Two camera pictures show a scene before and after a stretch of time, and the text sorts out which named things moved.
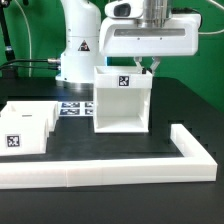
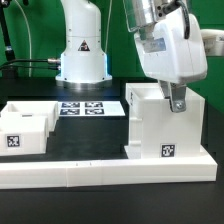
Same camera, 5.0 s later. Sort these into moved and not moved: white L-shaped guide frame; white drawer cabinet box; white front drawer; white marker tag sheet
Moved: white drawer cabinet box
Not moved: white front drawer; white L-shaped guide frame; white marker tag sheet
